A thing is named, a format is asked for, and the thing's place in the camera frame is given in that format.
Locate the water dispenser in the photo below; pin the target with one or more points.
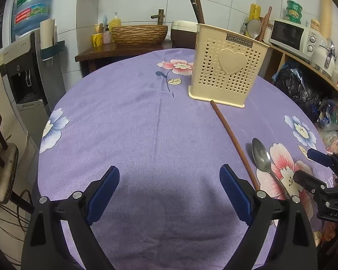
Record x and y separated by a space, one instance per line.
25 76

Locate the teal wall holder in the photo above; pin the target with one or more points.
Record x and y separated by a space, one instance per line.
55 51

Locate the black chopstick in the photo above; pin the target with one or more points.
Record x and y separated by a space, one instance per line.
192 1

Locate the brown wooden chopstick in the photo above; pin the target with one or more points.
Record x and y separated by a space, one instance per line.
267 18
263 28
198 5
233 140

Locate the wooden shelf unit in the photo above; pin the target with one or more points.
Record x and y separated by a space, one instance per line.
284 56

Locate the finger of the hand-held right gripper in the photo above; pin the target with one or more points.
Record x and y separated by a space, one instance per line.
308 180
318 157

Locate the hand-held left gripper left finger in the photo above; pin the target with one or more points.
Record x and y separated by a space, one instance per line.
101 194

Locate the black plastic bag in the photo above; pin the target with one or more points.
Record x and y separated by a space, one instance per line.
295 87

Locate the yellow cup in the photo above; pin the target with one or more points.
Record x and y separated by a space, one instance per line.
97 40

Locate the colourful plastic bags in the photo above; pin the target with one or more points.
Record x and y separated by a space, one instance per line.
335 123

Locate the yellow soap bottle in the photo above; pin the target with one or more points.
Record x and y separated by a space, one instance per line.
115 22

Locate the bronze faucet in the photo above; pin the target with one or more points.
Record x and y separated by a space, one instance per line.
159 17

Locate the white electric kettle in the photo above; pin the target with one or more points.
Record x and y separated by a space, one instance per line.
324 57

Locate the purple floral tablecloth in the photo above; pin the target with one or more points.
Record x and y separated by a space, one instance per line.
143 118

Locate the woven brown wash basin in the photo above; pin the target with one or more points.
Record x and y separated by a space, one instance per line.
139 35

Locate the cream and brown rice cooker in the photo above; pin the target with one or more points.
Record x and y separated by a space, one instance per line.
181 33

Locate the blue water bottle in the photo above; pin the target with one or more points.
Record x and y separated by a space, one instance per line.
31 5

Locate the white microwave oven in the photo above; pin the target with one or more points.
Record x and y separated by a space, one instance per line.
290 36

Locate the cream plastic utensil holder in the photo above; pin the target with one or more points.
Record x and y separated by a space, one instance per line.
214 70

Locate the yellow patterned cylinder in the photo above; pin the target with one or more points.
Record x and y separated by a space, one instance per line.
255 11

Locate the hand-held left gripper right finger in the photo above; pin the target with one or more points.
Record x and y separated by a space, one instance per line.
235 194

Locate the dark wooden counter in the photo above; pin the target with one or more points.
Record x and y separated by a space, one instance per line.
115 54

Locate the stack of green bowls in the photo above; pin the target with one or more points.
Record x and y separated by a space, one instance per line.
294 11

